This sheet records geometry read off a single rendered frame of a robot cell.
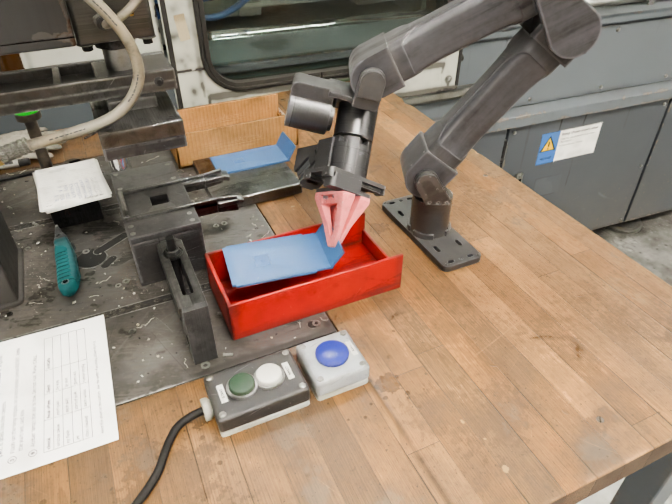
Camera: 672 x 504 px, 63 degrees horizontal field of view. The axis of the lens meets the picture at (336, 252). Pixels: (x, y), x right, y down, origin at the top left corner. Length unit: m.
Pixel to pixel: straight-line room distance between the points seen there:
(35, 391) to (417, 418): 0.45
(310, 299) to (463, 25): 0.40
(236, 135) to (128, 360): 0.54
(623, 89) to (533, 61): 1.45
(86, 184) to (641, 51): 1.80
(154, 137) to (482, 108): 0.43
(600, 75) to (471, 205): 1.19
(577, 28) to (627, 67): 1.42
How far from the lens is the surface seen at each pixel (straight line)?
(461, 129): 0.80
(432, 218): 0.86
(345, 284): 0.74
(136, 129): 0.72
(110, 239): 0.96
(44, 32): 0.72
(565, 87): 2.03
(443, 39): 0.75
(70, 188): 1.02
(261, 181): 1.01
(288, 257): 0.76
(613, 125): 2.28
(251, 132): 1.13
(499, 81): 0.79
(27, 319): 0.86
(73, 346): 0.79
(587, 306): 0.84
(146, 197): 0.88
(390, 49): 0.74
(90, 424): 0.69
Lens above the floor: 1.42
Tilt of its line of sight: 38 degrees down
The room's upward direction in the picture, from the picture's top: straight up
